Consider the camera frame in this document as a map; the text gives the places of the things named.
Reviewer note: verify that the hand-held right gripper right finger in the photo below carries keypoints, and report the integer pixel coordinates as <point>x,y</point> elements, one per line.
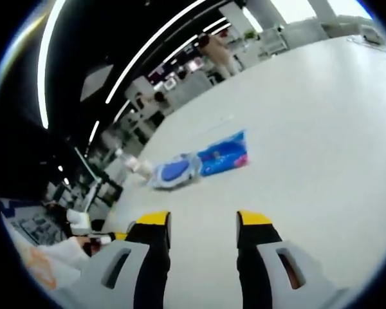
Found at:
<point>254,257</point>

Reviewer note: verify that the green potted plant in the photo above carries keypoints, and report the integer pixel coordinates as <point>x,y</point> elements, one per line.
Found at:
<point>250,35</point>

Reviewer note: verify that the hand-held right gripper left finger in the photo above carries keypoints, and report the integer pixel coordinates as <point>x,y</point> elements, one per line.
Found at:
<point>154,257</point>

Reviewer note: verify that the blue wet wipes pack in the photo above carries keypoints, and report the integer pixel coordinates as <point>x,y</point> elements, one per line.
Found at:
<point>225,154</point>

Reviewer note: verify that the white paper cup green print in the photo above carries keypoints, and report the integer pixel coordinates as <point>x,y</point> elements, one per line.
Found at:
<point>145,169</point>

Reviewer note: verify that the white table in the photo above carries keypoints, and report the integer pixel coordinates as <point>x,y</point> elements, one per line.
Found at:
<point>292,128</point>

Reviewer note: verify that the clear plastic bag blue print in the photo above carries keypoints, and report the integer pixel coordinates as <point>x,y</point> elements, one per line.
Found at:
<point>177,172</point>

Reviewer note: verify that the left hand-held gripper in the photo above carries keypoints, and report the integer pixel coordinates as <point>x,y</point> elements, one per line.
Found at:
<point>78,219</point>

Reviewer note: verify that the white mesh office chair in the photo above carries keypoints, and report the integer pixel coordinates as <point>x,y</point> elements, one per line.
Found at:
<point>273,42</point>

